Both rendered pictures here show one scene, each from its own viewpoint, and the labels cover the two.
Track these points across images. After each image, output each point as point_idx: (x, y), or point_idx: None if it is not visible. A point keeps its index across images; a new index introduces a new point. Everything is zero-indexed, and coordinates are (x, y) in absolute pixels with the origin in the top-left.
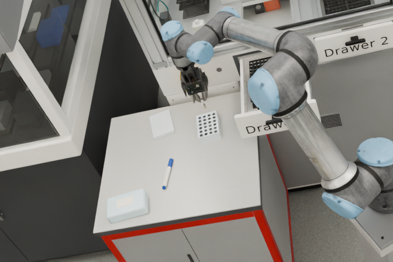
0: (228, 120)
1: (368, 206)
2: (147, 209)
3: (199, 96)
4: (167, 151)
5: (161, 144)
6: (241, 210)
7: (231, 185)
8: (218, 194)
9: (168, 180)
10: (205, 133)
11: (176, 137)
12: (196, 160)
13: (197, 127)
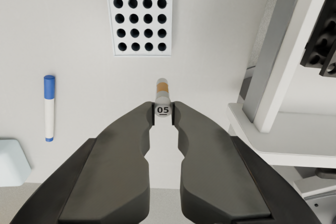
0: None
1: (330, 223)
2: (29, 174)
3: (153, 111)
4: (32, 43)
5: (4, 9)
6: None
7: (175, 157)
8: (151, 165)
9: (54, 120)
10: (133, 42)
11: None
12: (109, 91)
13: (110, 13)
